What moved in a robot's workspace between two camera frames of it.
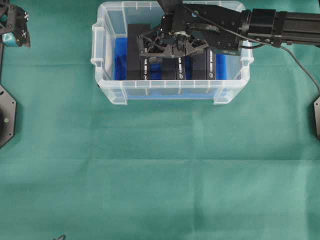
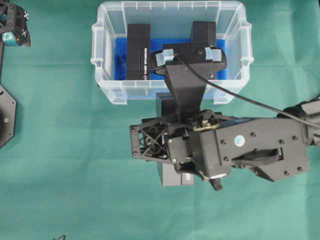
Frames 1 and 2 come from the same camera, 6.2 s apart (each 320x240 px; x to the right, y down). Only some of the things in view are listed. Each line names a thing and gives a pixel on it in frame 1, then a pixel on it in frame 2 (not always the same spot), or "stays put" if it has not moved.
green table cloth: x=81 y=164 stays put
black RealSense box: x=173 y=69 → x=170 y=175
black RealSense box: x=138 y=66 stays put
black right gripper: x=216 y=26 → x=276 y=147
